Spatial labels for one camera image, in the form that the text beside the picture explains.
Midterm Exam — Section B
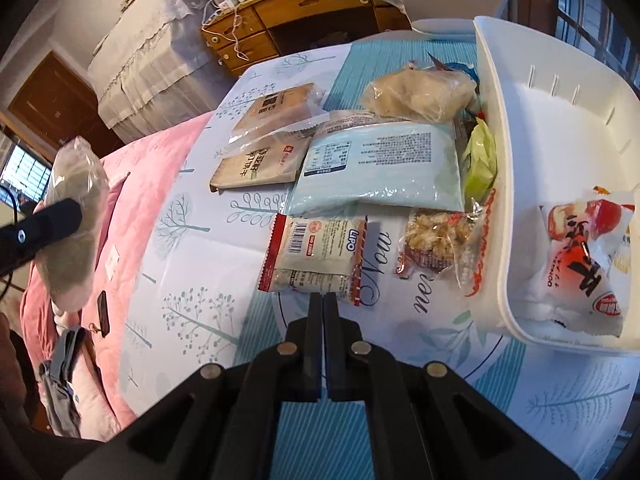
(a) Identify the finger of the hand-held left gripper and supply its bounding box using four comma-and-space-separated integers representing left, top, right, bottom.
0, 199, 83, 277

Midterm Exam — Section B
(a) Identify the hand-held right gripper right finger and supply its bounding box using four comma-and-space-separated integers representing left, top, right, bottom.
323, 292, 581, 480

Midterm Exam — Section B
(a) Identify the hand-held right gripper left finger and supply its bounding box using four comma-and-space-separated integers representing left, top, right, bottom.
60, 292, 324, 480

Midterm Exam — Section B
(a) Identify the clear pale bread packet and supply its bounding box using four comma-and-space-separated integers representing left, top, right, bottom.
360, 62, 479, 124
37, 135, 109, 311

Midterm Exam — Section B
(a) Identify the red-edged cracker packet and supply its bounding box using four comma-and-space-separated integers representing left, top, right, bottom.
258, 212, 369, 307

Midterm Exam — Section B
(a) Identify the clear nut packet red label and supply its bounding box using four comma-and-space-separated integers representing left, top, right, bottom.
394, 207, 472, 287

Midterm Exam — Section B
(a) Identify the clear packet red zigzag trim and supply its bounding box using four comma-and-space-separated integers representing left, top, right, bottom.
464, 187, 497, 297

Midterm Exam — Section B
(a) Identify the clear plastic bag with label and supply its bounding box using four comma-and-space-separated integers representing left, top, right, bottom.
284, 120, 464, 217

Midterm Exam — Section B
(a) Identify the blue snack packet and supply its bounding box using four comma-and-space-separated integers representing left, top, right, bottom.
440, 60, 477, 82

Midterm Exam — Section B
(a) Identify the white plastic bin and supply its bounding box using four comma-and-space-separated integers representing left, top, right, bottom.
472, 16, 640, 358

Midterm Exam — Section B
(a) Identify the window with metal grille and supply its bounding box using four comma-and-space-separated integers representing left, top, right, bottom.
0, 142, 53, 202
555, 0, 640, 91

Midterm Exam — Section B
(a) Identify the black phone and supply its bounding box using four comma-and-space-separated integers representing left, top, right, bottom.
96, 290, 111, 337

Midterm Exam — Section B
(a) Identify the pink quilted blanket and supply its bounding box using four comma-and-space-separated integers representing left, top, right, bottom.
20, 110, 216, 441

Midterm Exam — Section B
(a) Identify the wooden door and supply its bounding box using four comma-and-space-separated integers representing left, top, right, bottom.
7, 52, 116, 161

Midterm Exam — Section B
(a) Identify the tree print tablecloth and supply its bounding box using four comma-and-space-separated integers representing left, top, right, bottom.
122, 40, 640, 466

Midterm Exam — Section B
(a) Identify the grey cloth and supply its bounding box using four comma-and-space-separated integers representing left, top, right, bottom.
37, 327, 88, 438

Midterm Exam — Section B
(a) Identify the white lace furniture cover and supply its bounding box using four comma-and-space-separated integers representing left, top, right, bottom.
87, 0, 241, 143

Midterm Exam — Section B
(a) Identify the brown paper snack packet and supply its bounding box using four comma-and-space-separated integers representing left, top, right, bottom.
209, 132, 312, 194
229, 82, 327, 147

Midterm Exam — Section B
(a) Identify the green snack packet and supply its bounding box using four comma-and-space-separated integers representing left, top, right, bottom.
462, 117, 499, 207

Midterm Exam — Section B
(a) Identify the wooden desk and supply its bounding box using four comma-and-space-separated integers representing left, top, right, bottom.
200, 0, 413, 78

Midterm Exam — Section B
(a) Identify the white cable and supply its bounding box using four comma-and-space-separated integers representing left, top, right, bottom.
202, 0, 248, 58

